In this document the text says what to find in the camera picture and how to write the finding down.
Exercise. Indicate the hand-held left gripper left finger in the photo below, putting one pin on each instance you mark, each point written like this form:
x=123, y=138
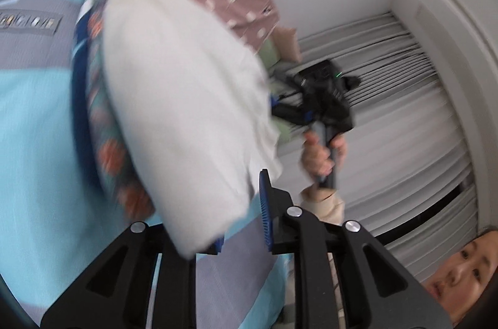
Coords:
x=175, y=274

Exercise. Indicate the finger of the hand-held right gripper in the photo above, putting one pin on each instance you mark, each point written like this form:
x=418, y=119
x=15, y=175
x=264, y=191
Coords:
x=290, y=109
x=288, y=80

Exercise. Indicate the grey pleated curtain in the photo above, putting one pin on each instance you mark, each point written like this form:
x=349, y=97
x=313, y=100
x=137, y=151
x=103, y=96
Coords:
x=397, y=142

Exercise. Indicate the green pillow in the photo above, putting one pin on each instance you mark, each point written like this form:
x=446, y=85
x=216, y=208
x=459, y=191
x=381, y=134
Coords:
x=270, y=57

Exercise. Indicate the person's right hand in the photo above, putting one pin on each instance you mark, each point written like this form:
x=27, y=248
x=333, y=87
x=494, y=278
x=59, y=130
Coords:
x=313, y=158

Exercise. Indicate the blue orange patterned garment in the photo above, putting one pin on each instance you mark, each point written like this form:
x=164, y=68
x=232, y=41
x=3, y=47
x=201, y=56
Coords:
x=97, y=107

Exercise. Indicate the person's right forearm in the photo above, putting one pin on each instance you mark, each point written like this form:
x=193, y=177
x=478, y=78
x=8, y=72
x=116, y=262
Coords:
x=325, y=206

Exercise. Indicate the white wardrobe door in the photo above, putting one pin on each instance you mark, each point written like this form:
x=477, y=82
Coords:
x=455, y=2

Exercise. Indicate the blue patterned bed quilt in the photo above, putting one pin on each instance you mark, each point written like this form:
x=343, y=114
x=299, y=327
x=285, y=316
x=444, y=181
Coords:
x=35, y=142

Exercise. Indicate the beige pillow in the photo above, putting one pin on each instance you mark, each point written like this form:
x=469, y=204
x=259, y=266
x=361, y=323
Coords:
x=288, y=43

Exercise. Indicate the light grey shorts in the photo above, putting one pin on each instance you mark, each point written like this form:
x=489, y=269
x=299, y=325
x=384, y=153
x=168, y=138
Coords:
x=183, y=92

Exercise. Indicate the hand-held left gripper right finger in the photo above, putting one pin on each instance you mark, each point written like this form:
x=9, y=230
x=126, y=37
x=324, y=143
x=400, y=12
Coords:
x=265, y=212

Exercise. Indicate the person's face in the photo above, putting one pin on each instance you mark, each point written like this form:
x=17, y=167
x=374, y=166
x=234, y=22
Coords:
x=463, y=270

